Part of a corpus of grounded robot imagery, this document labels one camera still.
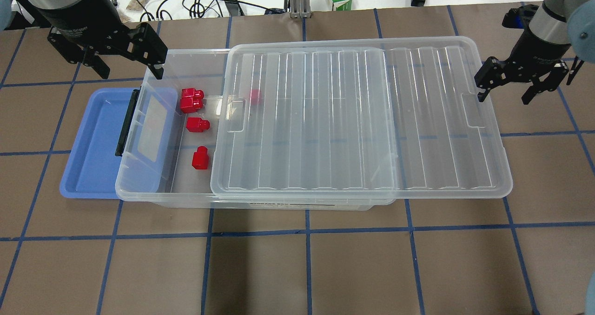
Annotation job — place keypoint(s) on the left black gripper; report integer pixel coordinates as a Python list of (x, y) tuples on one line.
[(80, 16)]

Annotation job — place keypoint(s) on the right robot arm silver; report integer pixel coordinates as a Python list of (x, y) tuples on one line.
[(557, 38)]

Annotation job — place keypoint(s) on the red block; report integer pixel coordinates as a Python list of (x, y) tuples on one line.
[(255, 96), (191, 100), (197, 124), (201, 158)]

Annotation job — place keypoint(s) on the black box latch handle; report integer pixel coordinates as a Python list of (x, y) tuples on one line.
[(122, 140)]

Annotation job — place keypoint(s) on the clear plastic storage box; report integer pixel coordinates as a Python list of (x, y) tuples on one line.
[(186, 134)]

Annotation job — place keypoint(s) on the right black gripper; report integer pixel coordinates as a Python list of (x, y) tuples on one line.
[(534, 51)]

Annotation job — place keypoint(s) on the clear plastic box lid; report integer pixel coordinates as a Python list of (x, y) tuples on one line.
[(448, 144)]

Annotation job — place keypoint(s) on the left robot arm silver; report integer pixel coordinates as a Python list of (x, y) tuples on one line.
[(94, 10)]

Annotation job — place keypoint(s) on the blue plastic tray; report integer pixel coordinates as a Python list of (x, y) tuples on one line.
[(93, 171)]

